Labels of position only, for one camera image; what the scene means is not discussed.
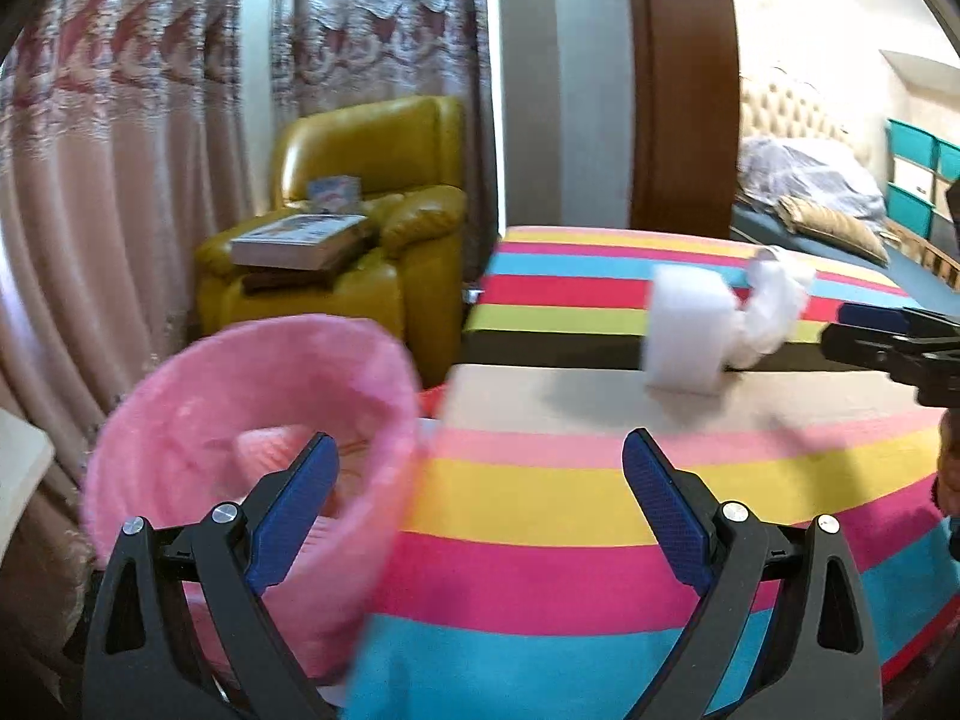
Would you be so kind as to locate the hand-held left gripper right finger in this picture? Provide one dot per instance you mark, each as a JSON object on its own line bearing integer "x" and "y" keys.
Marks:
{"x": 667, "y": 514}

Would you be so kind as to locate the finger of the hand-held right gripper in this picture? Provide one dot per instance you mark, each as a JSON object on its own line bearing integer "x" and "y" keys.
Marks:
{"x": 874, "y": 317}
{"x": 862, "y": 349}

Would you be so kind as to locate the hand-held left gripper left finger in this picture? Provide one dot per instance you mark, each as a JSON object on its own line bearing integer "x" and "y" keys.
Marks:
{"x": 296, "y": 514}

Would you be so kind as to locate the pink bag lined bin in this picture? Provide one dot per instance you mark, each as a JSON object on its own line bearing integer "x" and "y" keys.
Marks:
{"x": 225, "y": 420}

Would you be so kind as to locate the white foam roll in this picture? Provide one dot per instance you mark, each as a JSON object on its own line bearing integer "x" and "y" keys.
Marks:
{"x": 686, "y": 330}

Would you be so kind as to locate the person's right hand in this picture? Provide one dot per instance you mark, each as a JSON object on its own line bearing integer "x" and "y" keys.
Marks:
{"x": 949, "y": 465}

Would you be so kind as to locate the stack of storage boxes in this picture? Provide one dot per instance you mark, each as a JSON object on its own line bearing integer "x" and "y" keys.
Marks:
{"x": 919, "y": 172}

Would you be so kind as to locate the gold striped pillow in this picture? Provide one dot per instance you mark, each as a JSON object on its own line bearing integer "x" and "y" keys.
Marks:
{"x": 836, "y": 229}

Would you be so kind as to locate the striped colourful tablecloth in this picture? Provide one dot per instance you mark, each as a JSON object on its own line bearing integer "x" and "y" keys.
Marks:
{"x": 540, "y": 480}

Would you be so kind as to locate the blue bed mattress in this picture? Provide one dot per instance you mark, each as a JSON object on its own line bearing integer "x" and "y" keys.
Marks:
{"x": 757, "y": 229}

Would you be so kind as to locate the grey crumpled blanket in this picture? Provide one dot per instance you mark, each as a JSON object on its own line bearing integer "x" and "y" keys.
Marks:
{"x": 810, "y": 176}

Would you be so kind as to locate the beige tufted headboard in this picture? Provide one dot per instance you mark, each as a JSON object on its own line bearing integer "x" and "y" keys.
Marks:
{"x": 795, "y": 109}

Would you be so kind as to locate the large flat book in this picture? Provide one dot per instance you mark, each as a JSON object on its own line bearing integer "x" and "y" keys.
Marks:
{"x": 300, "y": 240}

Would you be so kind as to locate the white flat board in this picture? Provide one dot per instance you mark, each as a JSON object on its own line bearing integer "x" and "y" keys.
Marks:
{"x": 19, "y": 465}

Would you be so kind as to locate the small pale printed box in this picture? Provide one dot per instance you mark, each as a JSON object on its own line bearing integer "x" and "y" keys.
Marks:
{"x": 334, "y": 191}

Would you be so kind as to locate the yellow leather armchair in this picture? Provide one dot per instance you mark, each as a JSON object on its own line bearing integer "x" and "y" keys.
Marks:
{"x": 390, "y": 165}

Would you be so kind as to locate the pink lace curtain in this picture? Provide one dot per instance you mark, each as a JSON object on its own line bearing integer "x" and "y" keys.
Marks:
{"x": 150, "y": 165}

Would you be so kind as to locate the wooden bed rail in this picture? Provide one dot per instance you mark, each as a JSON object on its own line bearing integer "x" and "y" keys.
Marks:
{"x": 926, "y": 255}

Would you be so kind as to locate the white wall air conditioner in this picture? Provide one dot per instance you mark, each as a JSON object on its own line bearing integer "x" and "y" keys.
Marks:
{"x": 926, "y": 75}

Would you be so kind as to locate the brown wooden door frame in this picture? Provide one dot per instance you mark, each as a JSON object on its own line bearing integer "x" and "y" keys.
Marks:
{"x": 682, "y": 90}

